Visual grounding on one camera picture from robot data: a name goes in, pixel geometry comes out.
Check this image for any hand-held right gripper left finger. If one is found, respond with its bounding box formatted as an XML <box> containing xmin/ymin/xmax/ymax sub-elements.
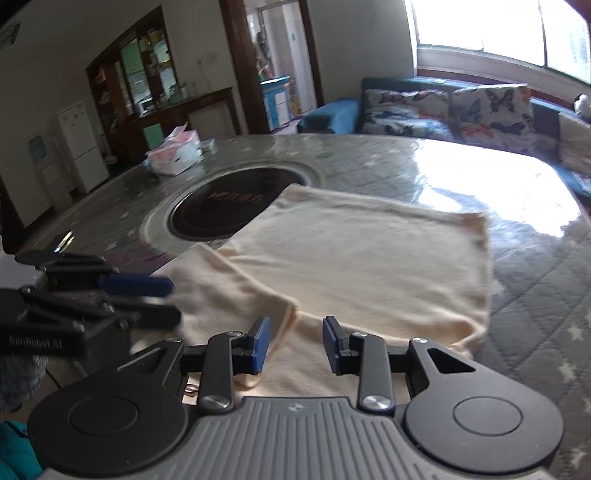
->
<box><xmin>117</xmin><ymin>316</ymin><xmax>273</xmax><ymax>414</ymax></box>

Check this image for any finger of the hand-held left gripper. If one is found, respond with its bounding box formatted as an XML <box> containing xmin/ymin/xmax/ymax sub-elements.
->
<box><xmin>16</xmin><ymin>250</ymin><xmax>175</xmax><ymax>298</ymax></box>
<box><xmin>21</xmin><ymin>286</ymin><xmax>182</xmax><ymax>333</ymax></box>

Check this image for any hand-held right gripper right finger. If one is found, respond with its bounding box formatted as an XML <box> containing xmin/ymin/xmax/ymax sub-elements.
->
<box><xmin>322</xmin><ymin>315</ymin><xmax>479</xmax><ymax>413</ymax></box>

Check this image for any cream sweatshirt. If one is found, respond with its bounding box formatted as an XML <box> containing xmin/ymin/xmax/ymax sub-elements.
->
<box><xmin>139</xmin><ymin>184</ymin><xmax>494</xmax><ymax>402</ymax></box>

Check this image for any round black induction cooktop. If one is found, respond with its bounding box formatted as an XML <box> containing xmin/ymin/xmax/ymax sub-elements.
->
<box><xmin>168</xmin><ymin>168</ymin><xmax>305</xmax><ymax>241</ymax></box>

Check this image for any person's teal clothing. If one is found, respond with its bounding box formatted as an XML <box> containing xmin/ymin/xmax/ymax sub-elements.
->
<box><xmin>0</xmin><ymin>420</ymin><xmax>44</xmax><ymax>480</ymax></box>

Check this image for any pink white tissue pack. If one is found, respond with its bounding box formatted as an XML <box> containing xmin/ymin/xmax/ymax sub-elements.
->
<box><xmin>145</xmin><ymin>122</ymin><xmax>204</xmax><ymax>176</ymax></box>

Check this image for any white water dispenser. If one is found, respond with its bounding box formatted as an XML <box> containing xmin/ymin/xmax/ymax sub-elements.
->
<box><xmin>28</xmin><ymin>134</ymin><xmax>75</xmax><ymax>210</ymax></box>

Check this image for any white refrigerator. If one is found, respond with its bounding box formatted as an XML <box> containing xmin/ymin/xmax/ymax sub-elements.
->
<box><xmin>56</xmin><ymin>102</ymin><xmax>110</xmax><ymax>195</ymax></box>

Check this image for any wooden display shelf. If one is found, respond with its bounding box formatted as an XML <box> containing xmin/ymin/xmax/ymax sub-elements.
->
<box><xmin>86</xmin><ymin>6</ymin><xmax>181</xmax><ymax>139</ymax></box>

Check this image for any dark wooden sideboard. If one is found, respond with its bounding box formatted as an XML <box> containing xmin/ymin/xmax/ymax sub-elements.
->
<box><xmin>124</xmin><ymin>87</ymin><xmax>241</xmax><ymax>160</ymax></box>

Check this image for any small blue cabinet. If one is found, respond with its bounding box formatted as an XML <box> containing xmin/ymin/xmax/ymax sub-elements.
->
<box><xmin>259</xmin><ymin>76</ymin><xmax>293</xmax><ymax>130</ymax></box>

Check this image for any blue corner sofa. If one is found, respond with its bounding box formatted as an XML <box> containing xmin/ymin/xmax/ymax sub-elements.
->
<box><xmin>298</xmin><ymin>76</ymin><xmax>591</xmax><ymax>208</ymax></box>

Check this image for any butterfly print pillow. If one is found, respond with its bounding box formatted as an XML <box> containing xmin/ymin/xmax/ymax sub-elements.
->
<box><xmin>362</xmin><ymin>88</ymin><xmax>455</xmax><ymax>139</ymax></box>
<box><xmin>450</xmin><ymin>84</ymin><xmax>539</xmax><ymax>153</ymax></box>

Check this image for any grey plain pillow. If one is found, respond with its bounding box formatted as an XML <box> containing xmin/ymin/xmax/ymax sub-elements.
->
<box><xmin>558</xmin><ymin>113</ymin><xmax>591</xmax><ymax>176</ymax></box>

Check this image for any large window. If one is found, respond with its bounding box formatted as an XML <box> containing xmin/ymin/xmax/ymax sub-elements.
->
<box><xmin>406</xmin><ymin>0</ymin><xmax>591</xmax><ymax>86</ymax></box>

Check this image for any dark wooden door frame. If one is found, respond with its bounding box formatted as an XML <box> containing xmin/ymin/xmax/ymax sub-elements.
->
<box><xmin>219</xmin><ymin>0</ymin><xmax>326</xmax><ymax>134</ymax></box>

